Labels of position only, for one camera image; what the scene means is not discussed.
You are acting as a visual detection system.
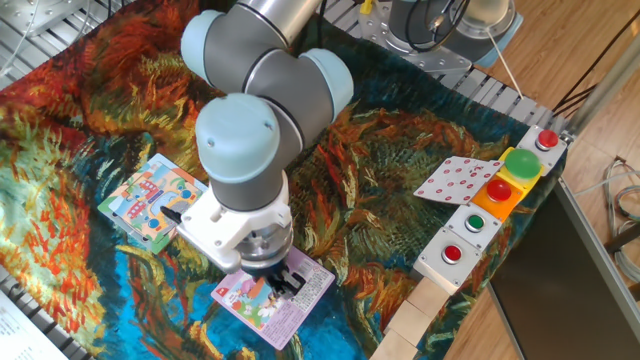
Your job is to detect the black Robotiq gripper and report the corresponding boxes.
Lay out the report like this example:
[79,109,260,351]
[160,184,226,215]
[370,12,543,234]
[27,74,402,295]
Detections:
[243,257,308,302]

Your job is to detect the vehicle cartoon puzzle board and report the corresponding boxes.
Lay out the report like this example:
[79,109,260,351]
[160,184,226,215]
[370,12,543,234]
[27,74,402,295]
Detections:
[97,152,209,255]

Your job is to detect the light wooden block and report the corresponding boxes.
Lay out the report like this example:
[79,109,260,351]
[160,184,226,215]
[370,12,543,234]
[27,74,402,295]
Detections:
[368,329,420,360]
[384,299,432,347]
[405,276,451,319]

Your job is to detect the sunflower painting tapestry cloth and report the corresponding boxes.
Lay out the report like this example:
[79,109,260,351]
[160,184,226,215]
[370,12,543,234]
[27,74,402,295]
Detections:
[0,0,569,360]

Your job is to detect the large grey box red button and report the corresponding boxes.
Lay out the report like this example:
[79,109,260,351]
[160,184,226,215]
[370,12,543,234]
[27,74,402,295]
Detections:
[412,227,484,296]

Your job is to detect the white red-dotted card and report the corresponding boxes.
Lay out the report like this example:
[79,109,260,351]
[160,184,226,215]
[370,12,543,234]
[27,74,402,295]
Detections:
[413,155,505,206]

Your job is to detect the grey box green button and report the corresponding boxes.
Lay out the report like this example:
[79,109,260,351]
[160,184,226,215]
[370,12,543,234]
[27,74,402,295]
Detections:
[443,202,504,251]

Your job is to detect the orange box red button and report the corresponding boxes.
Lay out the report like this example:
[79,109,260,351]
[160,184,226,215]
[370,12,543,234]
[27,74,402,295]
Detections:
[470,174,525,223]

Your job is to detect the yellow box green dome button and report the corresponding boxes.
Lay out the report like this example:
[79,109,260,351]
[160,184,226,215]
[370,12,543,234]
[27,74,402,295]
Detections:
[497,146,545,194]

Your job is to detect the black flat panel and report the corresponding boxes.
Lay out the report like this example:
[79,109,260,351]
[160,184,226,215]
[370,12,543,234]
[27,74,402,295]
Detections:
[487,182,640,360]

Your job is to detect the white printed paper sheet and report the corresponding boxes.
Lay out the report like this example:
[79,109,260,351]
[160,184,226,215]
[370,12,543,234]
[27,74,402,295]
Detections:
[0,289,69,360]

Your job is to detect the small grey box red button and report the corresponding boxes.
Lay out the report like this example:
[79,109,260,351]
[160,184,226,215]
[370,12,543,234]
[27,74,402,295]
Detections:
[515,124,569,176]

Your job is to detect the white zip tie tail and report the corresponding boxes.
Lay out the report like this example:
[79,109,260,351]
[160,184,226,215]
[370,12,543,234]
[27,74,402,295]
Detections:
[487,27,525,101]

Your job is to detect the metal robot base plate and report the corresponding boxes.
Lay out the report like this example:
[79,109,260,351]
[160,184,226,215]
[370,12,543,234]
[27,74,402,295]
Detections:
[357,0,474,76]

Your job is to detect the black floor cables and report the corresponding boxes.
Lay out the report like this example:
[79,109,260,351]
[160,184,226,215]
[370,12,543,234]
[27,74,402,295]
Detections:
[552,9,640,117]

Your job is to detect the bundle of grey cables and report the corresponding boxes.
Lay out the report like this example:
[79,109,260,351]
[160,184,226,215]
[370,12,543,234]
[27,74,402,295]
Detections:
[602,157,640,284]

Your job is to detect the aluminium frame post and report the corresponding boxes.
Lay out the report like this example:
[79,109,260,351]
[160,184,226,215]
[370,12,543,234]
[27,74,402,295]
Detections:
[559,34,640,144]

